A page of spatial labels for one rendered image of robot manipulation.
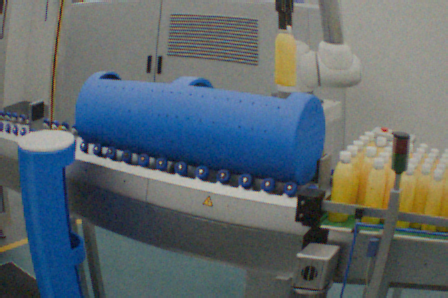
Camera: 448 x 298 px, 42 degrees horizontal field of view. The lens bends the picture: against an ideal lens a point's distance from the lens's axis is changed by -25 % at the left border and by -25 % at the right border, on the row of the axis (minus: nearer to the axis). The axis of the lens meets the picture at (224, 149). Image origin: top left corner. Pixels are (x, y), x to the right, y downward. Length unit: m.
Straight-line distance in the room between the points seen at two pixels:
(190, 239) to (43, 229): 0.59
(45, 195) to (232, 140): 0.71
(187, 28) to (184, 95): 2.07
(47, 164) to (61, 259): 0.39
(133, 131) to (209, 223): 0.39
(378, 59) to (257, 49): 1.32
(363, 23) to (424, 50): 0.62
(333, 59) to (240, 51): 1.37
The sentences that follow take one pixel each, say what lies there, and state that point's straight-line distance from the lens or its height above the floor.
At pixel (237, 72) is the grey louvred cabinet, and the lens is 4.25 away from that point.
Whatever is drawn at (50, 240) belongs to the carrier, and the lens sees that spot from 2.52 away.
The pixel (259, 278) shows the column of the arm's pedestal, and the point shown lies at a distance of 3.21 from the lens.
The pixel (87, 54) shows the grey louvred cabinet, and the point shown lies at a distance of 5.08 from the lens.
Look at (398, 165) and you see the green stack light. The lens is 1.82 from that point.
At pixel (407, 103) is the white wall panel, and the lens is 5.10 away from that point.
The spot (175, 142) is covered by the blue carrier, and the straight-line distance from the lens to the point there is 2.39.
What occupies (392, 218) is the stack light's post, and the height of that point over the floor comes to 1.02.
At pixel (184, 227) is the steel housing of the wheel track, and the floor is 0.76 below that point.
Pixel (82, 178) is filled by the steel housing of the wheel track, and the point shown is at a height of 0.85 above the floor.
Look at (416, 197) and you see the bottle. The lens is 2.11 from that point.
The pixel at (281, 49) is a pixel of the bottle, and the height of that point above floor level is 1.37.
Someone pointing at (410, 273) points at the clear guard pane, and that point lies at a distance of 2.04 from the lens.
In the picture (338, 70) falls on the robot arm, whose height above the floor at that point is 1.23.
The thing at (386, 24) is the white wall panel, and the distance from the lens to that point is 5.09.
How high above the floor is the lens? 1.67
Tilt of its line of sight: 16 degrees down
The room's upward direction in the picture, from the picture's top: 2 degrees clockwise
